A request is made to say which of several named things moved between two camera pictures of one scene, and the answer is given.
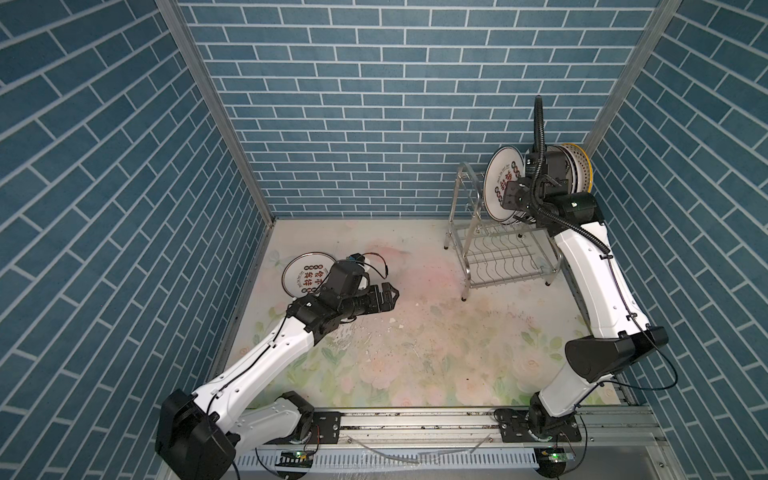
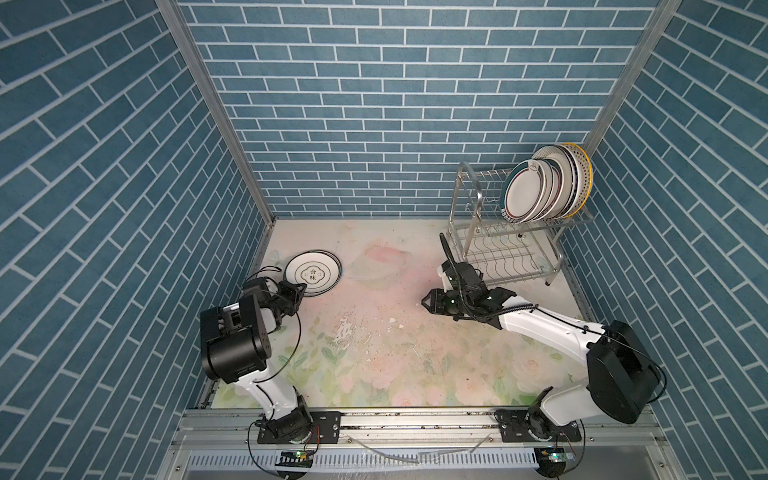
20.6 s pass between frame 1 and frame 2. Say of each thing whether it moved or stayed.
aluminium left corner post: stayed
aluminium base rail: stayed
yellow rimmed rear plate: stayed
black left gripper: moved
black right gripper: moved
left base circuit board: stayed
